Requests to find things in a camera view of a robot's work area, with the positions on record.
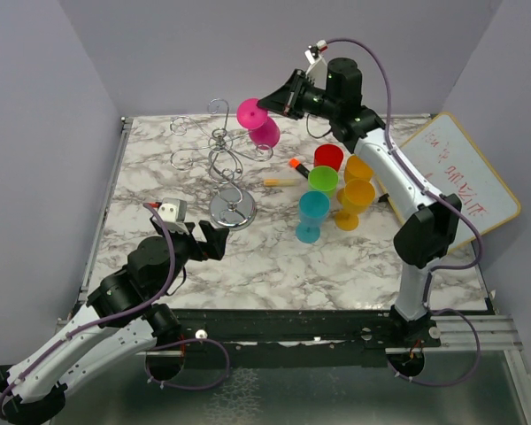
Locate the orange black highlighter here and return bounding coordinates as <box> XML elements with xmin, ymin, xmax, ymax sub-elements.
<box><xmin>289</xmin><ymin>158</ymin><xmax>310</xmax><ymax>178</ymax></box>

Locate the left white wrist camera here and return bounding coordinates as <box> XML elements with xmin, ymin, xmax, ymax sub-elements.
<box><xmin>143</xmin><ymin>197</ymin><xmax>188</xmax><ymax>235</ymax></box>

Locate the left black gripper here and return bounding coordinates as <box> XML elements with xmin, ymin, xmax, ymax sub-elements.
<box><xmin>155</xmin><ymin>220</ymin><xmax>229</xmax><ymax>298</ymax></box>

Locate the whiteboard with yellow frame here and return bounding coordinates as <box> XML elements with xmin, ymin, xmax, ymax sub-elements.
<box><xmin>390</xmin><ymin>112</ymin><xmax>521</xmax><ymax>235</ymax></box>

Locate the yellow wine glass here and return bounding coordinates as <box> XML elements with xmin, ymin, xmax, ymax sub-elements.
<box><xmin>343</xmin><ymin>155</ymin><xmax>373</xmax><ymax>183</ymax></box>
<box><xmin>334</xmin><ymin>179</ymin><xmax>375</xmax><ymax>231</ymax></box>

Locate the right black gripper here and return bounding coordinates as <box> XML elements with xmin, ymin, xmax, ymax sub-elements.
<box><xmin>258</xmin><ymin>69</ymin><xmax>339</xmax><ymax>120</ymax></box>

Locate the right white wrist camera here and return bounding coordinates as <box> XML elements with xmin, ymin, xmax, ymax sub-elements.
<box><xmin>304</xmin><ymin>40</ymin><xmax>328</xmax><ymax>87</ymax></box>

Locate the blue wine glass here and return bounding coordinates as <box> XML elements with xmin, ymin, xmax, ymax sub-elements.
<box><xmin>296</xmin><ymin>190</ymin><xmax>330</xmax><ymax>243</ymax></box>

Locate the pale yellow marker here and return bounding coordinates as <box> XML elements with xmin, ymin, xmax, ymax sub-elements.
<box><xmin>263</xmin><ymin>179</ymin><xmax>300</xmax><ymax>187</ymax></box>

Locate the green wine glass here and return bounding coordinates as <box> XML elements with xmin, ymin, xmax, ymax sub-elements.
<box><xmin>308</xmin><ymin>166</ymin><xmax>339</xmax><ymax>198</ymax></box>

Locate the pink wine glass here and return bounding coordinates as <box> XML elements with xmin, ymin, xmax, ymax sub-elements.
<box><xmin>236</xmin><ymin>98</ymin><xmax>281</xmax><ymax>150</ymax></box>

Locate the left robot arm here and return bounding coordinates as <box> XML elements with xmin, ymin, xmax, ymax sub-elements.
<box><xmin>0</xmin><ymin>203</ymin><xmax>229</xmax><ymax>424</ymax></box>

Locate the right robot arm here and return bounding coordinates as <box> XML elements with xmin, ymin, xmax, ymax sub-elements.
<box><xmin>258</xmin><ymin>58</ymin><xmax>461</xmax><ymax>346</ymax></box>

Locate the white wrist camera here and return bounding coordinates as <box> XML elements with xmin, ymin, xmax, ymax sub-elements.
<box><xmin>143</xmin><ymin>197</ymin><xmax>188</xmax><ymax>235</ymax></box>
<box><xmin>304</xmin><ymin>40</ymin><xmax>328</xmax><ymax>87</ymax></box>

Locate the red wine glass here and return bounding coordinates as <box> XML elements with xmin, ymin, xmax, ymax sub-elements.
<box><xmin>313</xmin><ymin>143</ymin><xmax>344</xmax><ymax>172</ymax></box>

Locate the chrome wine glass rack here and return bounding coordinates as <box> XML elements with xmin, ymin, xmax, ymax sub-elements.
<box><xmin>169</xmin><ymin>98</ymin><xmax>274</xmax><ymax>230</ymax></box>

